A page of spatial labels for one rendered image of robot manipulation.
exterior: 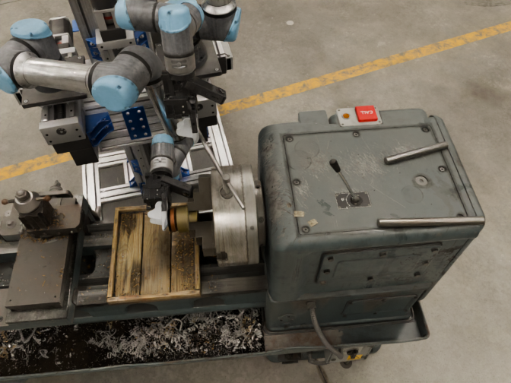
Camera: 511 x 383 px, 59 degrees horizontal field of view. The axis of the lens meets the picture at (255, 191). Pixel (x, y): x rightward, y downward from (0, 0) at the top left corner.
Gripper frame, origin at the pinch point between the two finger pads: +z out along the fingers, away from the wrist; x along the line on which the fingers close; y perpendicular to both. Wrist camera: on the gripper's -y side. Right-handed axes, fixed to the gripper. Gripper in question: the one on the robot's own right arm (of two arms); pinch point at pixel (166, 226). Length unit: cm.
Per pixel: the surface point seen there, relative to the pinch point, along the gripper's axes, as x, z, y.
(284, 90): -110, -171, -62
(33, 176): -110, -107, 104
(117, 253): -21.6, -3.2, 20.4
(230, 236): 7.2, 9.1, -19.4
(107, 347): -56, 19, 31
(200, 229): 0.7, 2.5, -10.5
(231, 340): -53, 21, -17
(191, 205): 2.8, -5.1, -8.0
